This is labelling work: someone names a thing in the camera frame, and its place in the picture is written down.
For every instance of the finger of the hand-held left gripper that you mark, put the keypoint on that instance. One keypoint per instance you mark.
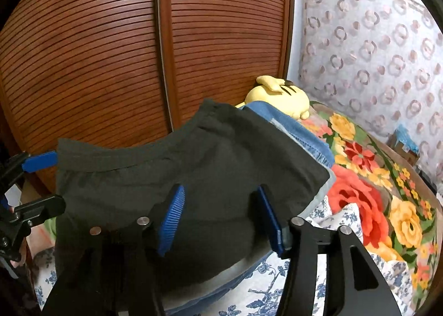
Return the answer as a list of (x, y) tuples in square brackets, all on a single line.
[(39, 162), (41, 207)]

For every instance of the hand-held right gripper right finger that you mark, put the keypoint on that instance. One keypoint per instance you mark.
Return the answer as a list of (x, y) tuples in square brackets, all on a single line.
[(270, 215)]

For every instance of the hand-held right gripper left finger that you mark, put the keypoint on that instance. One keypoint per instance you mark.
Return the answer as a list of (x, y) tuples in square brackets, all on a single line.
[(173, 219)]

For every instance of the black pants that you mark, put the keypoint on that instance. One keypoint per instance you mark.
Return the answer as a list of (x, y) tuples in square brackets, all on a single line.
[(207, 163)]

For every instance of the blue floral bed sheet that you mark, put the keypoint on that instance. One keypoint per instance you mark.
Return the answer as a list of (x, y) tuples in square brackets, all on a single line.
[(263, 298)]

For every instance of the folded blue jeans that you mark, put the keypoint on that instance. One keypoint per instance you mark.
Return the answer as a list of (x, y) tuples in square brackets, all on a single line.
[(304, 136)]

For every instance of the pink floral blanket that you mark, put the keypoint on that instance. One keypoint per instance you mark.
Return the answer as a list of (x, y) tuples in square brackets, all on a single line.
[(363, 181)]

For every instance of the yellow plush toy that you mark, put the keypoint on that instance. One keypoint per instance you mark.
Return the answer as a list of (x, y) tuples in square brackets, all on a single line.
[(277, 98)]

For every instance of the small cardboard box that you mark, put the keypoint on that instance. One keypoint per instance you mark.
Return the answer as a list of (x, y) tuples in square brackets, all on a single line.
[(405, 155)]

